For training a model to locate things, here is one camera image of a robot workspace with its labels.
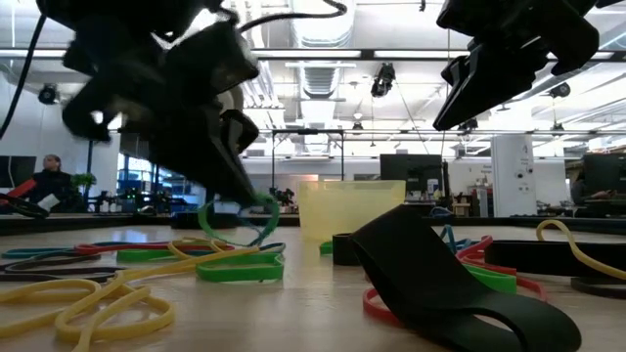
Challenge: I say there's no red rubber band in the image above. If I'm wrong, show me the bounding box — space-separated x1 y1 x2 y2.
454 234 519 278
72 241 237 256
362 270 548 330

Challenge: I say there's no long wide black rubber band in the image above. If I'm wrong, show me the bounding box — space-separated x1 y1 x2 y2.
348 203 583 352

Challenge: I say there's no person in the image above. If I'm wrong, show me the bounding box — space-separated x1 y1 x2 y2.
28 154 75 209

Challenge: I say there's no thin green rubber band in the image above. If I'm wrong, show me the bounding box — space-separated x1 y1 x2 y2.
197 192 283 248

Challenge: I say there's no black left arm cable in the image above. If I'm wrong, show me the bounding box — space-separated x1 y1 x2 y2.
0 13 49 141

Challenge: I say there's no black monitor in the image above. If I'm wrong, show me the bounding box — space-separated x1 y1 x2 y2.
379 153 444 197
581 153 626 197
0 154 38 190

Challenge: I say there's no leafy green potted plant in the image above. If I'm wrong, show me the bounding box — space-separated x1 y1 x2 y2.
69 171 98 202

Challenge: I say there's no short wide black rubber band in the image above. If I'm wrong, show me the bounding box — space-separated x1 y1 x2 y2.
332 232 364 268

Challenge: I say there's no flat green rubber band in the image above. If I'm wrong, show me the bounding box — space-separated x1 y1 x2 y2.
115 247 219 264

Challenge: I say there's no distant black gantry frame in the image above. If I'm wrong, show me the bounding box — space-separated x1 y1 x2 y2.
270 127 346 197

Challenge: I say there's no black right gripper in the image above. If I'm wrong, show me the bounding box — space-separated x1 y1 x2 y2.
431 0 601 133

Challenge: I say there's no dark brown rubber band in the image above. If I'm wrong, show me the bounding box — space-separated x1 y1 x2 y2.
0 251 129 284

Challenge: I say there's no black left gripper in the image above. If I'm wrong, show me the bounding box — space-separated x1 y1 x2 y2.
61 26 261 207

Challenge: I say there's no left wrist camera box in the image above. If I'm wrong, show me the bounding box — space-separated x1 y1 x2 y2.
164 19 261 110

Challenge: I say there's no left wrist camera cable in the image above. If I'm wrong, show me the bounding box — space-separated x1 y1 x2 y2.
238 0 349 34

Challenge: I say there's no blue rubber band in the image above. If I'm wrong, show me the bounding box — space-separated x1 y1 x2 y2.
243 241 288 256
436 223 479 254

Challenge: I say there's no long yellow rubber band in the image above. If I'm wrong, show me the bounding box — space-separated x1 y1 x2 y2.
0 277 177 352

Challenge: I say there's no teal rubber band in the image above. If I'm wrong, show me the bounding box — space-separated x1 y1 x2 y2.
0 246 102 261

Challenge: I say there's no large black rubber band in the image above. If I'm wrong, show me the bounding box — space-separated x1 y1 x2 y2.
483 240 626 280

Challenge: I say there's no black overhead camera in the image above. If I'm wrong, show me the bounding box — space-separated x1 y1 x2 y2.
369 62 397 100

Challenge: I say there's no yellow translucent plastic bin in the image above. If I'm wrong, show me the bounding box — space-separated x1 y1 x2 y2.
296 179 408 244

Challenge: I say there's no red bar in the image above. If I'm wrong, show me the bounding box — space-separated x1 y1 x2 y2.
0 178 38 201

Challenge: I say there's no black round ceiling fixture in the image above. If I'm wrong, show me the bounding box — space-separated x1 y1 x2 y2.
548 81 572 100
37 83 60 106

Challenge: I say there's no wide green rubber band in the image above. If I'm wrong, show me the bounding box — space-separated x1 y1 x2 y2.
195 251 287 284
462 262 518 295

